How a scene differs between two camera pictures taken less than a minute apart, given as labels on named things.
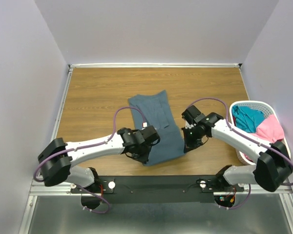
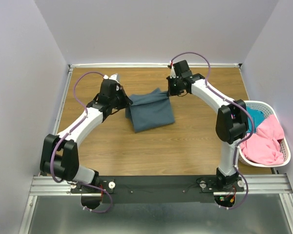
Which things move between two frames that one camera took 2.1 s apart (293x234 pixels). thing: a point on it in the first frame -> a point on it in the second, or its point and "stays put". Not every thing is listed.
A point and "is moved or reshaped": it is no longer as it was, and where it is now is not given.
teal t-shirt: [247, 118] stays put
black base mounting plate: [153, 189] stays put
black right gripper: [190, 145] -> [171, 92]
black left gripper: [143, 159] -> [126, 102]
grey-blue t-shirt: [155, 109] is moved or reshaped
